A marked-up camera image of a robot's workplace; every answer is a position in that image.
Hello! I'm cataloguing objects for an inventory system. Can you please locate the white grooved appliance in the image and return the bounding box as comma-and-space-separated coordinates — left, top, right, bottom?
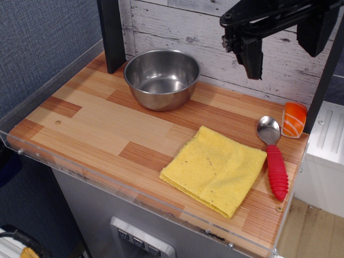
294, 101, 343, 217

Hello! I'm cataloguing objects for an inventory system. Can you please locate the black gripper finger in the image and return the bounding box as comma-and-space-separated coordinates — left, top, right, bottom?
233, 37, 263, 80
297, 12, 339, 57

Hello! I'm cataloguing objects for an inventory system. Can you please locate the red handled metal spoon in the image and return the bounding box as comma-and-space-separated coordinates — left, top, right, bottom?
257, 116, 289, 202

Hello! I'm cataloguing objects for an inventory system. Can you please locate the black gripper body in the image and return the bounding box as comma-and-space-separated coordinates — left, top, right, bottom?
220, 1, 339, 52

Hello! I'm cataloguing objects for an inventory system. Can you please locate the black cable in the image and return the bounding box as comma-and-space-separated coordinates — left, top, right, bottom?
0, 228, 53, 258

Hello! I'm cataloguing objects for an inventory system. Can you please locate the toy salmon sushi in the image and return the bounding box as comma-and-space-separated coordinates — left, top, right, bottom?
281, 102, 307, 139

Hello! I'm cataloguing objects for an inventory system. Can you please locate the clear acrylic table guard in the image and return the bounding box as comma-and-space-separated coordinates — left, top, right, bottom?
0, 40, 310, 258

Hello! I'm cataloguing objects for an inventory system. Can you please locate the black vertical post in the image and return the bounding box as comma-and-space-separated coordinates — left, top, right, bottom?
97, 0, 126, 74

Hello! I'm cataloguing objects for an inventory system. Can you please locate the silver dispenser panel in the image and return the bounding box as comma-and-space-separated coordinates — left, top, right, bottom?
110, 216, 176, 257

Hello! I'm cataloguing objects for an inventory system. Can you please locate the grey cabinet body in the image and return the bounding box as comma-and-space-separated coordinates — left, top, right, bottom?
53, 170, 275, 257

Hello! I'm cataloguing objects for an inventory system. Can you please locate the stainless steel bowl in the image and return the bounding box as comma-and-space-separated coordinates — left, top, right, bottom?
124, 49, 201, 112

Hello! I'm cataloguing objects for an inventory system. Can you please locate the yellow cloth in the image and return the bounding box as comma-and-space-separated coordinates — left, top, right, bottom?
160, 126, 267, 218

